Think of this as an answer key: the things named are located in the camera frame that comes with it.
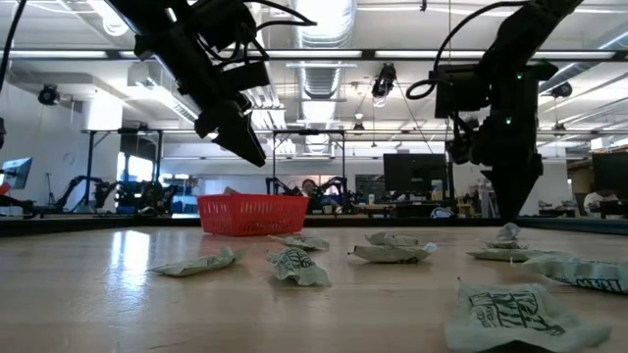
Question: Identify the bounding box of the dark chalkboard panel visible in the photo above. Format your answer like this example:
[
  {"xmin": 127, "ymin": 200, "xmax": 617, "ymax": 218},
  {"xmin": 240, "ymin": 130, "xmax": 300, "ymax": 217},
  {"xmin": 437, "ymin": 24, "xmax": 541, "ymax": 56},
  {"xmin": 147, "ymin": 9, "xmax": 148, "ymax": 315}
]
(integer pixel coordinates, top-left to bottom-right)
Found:
[{"xmin": 354, "ymin": 174, "xmax": 385, "ymax": 202}]

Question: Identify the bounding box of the black metal table frame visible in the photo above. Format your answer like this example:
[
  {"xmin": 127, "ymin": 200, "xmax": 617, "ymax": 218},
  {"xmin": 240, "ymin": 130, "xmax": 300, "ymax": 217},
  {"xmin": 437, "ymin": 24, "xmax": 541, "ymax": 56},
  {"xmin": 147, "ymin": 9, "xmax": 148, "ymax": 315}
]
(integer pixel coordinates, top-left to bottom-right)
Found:
[{"xmin": 0, "ymin": 214, "xmax": 628, "ymax": 237}]

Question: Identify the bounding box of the black right camera cable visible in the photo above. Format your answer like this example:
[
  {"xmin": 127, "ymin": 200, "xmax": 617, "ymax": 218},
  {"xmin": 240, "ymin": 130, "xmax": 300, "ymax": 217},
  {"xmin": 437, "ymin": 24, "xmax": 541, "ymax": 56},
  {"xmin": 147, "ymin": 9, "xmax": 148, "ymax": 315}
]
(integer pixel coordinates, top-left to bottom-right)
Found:
[{"xmin": 404, "ymin": 0, "xmax": 531, "ymax": 148}]

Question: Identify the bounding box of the black camera cable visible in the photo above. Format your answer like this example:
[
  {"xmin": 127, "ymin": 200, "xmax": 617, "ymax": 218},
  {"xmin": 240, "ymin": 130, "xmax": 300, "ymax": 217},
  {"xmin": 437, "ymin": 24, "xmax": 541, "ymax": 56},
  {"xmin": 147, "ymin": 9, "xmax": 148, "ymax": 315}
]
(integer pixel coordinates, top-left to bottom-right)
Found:
[
  {"xmin": 404, "ymin": 0, "xmax": 531, "ymax": 148},
  {"xmin": 208, "ymin": 0, "xmax": 319, "ymax": 68}
]

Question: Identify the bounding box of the red plastic basket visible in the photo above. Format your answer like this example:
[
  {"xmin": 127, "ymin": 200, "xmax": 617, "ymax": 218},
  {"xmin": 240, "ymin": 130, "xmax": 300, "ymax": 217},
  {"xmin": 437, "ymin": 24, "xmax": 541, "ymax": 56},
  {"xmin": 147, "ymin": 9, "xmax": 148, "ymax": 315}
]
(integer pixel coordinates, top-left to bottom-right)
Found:
[{"xmin": 196, "ymin": 193, "xmax": 311, "ymax": 238}]

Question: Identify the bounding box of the black cabinet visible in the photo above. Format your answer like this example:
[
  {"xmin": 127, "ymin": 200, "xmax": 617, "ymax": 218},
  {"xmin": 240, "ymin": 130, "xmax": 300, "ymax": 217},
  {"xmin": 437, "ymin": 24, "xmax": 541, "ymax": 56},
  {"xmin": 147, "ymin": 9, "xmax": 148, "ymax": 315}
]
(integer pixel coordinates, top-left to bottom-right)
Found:
[{"xmin": 591, "ymin": 151, "xmax": 628, "ymax": 220}]

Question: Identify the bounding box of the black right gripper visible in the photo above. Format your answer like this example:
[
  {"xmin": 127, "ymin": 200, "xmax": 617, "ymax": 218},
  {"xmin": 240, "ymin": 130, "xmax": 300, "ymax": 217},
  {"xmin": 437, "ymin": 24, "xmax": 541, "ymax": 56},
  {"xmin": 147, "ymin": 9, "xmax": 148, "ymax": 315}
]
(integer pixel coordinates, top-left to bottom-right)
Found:
[{"xmin": 470, "ymin": 115, "xmax": 545, "ymax": 223}]

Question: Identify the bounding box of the tilted computer monitor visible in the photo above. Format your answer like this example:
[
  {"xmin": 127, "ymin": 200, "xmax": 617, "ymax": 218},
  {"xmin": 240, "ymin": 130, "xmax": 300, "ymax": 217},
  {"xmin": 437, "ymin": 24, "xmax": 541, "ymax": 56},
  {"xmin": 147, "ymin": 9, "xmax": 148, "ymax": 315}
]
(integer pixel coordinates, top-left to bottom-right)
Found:
[{"xmin": 0, "ymin": 156, "xmax": 34, "ymax": 191}]

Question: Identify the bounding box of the black background rig frame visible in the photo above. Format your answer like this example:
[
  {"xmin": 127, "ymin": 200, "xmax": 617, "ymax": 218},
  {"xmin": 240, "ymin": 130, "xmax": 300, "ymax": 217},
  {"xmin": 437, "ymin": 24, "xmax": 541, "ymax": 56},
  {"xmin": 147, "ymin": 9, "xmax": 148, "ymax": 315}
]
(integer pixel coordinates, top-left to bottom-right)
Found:
[
  {"xmin": 271, "ymin": 128, "xmax": 347, "ymax": 217},
  {"xmin": 82, "ymin": 127, "xmax": 166, "ymax": 216}
]

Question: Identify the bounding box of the black flat monitor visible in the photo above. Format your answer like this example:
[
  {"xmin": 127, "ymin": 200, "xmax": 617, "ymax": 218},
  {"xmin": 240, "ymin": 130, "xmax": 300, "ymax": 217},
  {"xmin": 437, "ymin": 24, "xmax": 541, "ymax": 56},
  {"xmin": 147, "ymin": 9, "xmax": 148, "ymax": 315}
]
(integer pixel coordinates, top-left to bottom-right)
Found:
[{"xmin": 383, "ymin": 153, "xmax": 448, "ymax": 195}]

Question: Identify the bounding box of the black ceiling spotlight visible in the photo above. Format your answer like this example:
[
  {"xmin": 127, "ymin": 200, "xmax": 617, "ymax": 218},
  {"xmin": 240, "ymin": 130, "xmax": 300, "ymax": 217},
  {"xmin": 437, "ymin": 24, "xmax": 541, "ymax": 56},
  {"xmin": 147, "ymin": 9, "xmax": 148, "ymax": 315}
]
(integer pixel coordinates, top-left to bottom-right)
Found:
[
  {"xmin": 549, "ymin": 80, "xmax": 574, "ymax": 99},
  {"xmin": 37, "ymin": 83, "xmax": 60, "ymax": 107},
  {"xmin": 371, "ymin": 62, "xmax": 397, "ymax": 99}
]

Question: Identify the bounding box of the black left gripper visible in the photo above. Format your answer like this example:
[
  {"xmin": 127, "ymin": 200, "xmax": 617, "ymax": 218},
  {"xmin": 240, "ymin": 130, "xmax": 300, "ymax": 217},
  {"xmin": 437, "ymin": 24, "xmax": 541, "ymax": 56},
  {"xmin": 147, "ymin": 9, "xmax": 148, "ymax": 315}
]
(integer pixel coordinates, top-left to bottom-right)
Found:
[{"xmin": 179, "ymin": 63, "xmax": 267, "ymax": 168}]

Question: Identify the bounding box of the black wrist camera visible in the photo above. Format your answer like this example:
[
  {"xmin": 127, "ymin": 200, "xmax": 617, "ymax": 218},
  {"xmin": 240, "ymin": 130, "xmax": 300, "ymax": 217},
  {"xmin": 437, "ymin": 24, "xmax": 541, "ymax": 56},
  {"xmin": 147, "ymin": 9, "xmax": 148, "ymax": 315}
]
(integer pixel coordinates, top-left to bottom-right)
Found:
[
  {"xmin": 445, "ymin": 130, "xmax": 475, "ymax": 167},
  {"xmin": 221, "ymin": 61, "xmax": 272, "ymax": 93}
]

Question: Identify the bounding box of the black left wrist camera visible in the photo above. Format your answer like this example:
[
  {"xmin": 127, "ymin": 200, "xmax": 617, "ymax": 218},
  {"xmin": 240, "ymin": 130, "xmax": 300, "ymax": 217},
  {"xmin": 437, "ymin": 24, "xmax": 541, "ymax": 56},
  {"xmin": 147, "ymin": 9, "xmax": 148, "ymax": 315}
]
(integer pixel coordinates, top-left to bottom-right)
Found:
[{"xmin": 221, "ymin": 61, "xmax": 272, "ymax": 93}]

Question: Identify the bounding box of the silver ceiling air duct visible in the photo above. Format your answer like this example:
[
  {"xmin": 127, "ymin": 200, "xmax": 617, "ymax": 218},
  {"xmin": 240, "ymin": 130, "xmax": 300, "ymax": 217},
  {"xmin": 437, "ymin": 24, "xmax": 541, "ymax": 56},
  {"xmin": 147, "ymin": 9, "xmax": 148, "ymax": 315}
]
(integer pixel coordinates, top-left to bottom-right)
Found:
[{"xmin": 288, "ymin": 0, "xmax": 358, "ymax": 156}]

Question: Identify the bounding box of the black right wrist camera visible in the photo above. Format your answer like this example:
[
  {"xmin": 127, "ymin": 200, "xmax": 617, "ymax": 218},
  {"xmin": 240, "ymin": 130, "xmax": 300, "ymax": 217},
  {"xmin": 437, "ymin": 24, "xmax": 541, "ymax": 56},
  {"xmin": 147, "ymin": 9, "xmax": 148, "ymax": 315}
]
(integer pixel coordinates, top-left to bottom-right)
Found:
[{"xmin": 445, "ymin": 130, "xmax": 475, "ymax": 167}]

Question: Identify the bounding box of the black left camera cable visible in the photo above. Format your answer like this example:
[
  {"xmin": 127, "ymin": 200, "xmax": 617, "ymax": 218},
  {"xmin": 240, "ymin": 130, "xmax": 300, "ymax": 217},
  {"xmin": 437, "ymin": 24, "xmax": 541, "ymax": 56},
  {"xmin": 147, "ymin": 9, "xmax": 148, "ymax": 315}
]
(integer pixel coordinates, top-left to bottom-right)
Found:
[{"xmin": 208, "ymin": 0, "xmax": 319, "ymax": 68}]

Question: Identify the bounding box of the hanging fluorescent light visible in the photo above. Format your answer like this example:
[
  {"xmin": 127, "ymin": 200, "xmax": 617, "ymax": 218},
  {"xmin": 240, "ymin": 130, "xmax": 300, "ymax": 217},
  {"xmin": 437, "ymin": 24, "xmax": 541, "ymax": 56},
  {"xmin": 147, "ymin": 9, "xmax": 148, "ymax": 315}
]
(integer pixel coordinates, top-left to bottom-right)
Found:
[{"xmin": 244, "ymin": 100, "xmax": 288, "ymax": 131}]

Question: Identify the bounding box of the person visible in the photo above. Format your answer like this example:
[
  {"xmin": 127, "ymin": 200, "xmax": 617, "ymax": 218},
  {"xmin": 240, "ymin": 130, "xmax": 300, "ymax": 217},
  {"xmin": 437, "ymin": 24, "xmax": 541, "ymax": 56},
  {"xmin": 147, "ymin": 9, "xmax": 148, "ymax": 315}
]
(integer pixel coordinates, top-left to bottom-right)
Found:
[
  {"xmin": 582, "ymin": 188, "xmax": 623, "ymax": 220},
  {"xmin": 299, "ymin": 178, "xmax": 326, "ymax": 216}
]

